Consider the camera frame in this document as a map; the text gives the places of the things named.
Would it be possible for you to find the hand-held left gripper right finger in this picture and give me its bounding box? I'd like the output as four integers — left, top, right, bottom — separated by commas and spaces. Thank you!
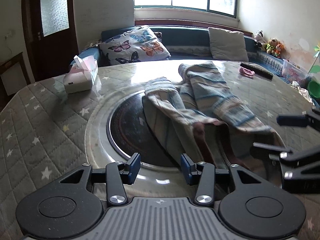
180, 153, 267, 205

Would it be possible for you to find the orange tiger plush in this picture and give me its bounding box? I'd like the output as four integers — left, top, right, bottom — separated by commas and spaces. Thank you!
274, 43, 286, 58

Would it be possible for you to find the dark wooden cabinet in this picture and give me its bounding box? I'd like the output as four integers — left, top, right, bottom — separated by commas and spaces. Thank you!
0, 52, 32, 98

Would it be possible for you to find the blue sofa bench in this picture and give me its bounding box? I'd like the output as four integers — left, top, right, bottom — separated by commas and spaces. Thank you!
69, 25, 313, 87

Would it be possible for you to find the colourful pinwheel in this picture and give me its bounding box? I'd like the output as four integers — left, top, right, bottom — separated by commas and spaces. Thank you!
307, 44, 320, 75

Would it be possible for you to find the black flat bar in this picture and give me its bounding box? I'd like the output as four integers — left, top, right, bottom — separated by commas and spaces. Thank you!
240, 62, 274, 81

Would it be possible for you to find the black white cow plush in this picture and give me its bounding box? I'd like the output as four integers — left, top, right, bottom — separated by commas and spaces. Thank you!
253, 30, 267, 50

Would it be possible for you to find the clear plastic storage box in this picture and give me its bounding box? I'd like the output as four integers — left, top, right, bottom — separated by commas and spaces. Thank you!
281, 59, 309, 87

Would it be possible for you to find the white tissue box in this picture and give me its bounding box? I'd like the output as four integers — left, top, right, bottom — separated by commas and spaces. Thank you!
63, 55, 99, 94

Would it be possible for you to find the striped blue beige towel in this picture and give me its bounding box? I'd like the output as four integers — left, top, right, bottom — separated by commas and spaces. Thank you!
142, 61, 286, 188

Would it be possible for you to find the grey pillow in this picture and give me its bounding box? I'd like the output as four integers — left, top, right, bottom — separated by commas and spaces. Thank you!
208, 27, 249, 62

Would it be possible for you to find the white crumpled cloth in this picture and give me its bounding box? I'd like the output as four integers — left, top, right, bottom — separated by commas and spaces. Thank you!
291, 81, 316, 103

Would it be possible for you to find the round black table heater plate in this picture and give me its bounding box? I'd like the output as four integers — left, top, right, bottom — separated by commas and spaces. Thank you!
106, 91, 196, 167

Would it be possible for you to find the pink small cloth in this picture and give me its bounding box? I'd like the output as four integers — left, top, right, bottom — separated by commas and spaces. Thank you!
239, 66, 255, 77

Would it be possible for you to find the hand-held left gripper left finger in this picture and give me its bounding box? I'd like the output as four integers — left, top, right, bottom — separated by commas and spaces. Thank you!
59, 153, 141, 205

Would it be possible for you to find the green plastic basin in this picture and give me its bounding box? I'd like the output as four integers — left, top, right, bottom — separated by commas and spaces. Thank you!
307, 79, 320, 102

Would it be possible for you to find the butterfly print pillow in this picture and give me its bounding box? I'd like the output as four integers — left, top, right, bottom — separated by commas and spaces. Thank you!
98, 25, 172, 66

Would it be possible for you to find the dark wooden door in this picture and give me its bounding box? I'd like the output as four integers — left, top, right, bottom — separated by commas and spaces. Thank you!
21, 0, 79, 82

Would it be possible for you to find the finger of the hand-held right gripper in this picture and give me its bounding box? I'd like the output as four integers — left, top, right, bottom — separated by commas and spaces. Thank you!
277, 108, 320, 128
250, 142, 320, 181

